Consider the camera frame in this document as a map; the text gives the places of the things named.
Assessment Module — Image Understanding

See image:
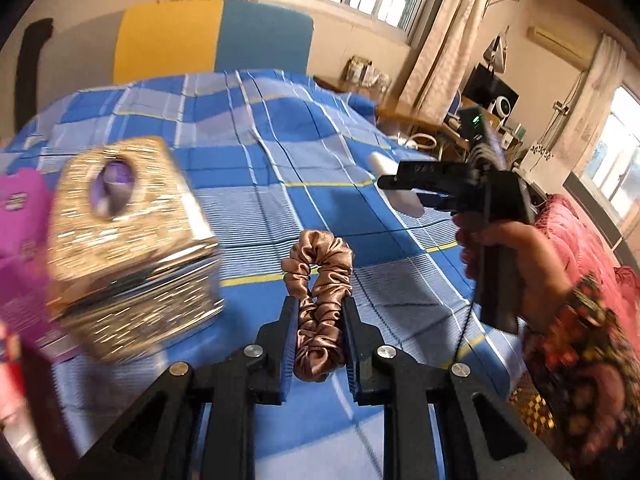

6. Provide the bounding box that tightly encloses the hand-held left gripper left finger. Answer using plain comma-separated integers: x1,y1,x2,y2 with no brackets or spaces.
65,296,301,480

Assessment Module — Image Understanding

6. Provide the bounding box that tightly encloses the wooden desk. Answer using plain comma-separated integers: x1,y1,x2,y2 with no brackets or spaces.
312,75,501,161

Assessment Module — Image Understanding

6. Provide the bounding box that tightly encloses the black rolled mat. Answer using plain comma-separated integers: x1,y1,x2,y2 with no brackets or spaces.
15,17,55,131

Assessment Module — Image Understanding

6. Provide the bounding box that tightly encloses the person's right forearm patterned sleeve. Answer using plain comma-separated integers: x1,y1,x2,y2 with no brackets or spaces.
520,272,640,480

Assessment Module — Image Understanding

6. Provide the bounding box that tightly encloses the floral white curtain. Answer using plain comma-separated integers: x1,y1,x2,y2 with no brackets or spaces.
517,35,628,176

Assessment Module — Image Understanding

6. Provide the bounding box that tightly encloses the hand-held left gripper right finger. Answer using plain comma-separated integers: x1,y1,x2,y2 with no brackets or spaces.
341,297,576,480

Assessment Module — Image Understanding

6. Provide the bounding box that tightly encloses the white tube bottle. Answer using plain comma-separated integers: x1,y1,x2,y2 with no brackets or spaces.
367,151,426,218

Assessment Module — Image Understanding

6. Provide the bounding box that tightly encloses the plain beige curtain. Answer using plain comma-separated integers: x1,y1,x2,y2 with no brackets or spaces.
395,0,493,111

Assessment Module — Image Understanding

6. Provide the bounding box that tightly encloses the side window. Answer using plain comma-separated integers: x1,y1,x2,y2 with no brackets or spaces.
580,85,640,226

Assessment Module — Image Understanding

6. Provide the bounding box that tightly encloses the brown satin scrunchie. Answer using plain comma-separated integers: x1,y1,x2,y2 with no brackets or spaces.
281,230,355,383

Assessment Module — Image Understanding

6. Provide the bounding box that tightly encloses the silver embossed tissue box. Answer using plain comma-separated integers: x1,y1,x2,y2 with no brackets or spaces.
47,135,226,363

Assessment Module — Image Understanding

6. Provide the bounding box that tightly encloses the grey yellow blue headboard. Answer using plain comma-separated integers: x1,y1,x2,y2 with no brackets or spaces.
50,0,315,86

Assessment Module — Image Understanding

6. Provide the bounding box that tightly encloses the white cable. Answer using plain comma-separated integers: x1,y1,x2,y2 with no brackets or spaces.
400,132,441,151

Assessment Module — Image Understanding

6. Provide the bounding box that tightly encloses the white round device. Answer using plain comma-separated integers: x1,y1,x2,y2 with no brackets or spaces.
487,96,516,121

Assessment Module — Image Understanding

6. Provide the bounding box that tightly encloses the person's right hand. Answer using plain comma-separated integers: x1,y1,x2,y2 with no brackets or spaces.
455,220,573,331

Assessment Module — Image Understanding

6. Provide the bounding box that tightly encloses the blue plaid blanket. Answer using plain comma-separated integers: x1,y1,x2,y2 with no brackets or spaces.
0,69,531,480

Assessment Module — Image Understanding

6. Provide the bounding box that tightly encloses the dark flat panel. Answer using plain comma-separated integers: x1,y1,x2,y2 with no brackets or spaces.
562,172,636,261

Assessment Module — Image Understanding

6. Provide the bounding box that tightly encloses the purple carton with ribbon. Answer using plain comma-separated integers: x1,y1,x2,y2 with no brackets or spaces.
0,169,81,363

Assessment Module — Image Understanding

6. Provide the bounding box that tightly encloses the beige air conditioner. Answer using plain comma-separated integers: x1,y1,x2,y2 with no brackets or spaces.
527,25,598,68

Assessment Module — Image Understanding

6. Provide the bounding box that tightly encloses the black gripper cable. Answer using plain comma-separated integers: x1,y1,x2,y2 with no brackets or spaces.
452,240,481,363

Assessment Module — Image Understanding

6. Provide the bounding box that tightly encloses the pink quilted blanket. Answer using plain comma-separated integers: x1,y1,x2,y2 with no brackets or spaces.
532,192,640,351

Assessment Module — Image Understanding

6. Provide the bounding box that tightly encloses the grey clothes iron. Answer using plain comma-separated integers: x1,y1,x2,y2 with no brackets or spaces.
482,27,511,73

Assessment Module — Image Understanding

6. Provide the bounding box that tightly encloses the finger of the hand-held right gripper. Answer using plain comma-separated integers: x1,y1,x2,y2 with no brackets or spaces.
377,160,483,196
420,191,458,212

